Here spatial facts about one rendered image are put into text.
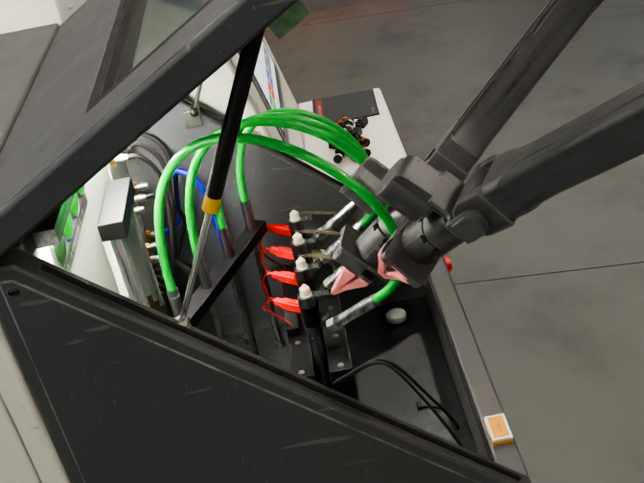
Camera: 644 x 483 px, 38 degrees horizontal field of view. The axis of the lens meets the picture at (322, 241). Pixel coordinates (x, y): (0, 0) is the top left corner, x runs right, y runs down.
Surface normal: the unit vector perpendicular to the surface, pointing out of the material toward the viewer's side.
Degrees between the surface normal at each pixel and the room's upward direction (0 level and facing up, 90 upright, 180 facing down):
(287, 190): 90
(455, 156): 66
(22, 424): 90
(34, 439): 90
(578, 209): 0
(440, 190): 48
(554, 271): 0
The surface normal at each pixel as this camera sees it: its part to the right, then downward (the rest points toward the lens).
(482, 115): -0.10, 0.15
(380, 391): -0.17, -0.84
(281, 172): 0.10, 0.51
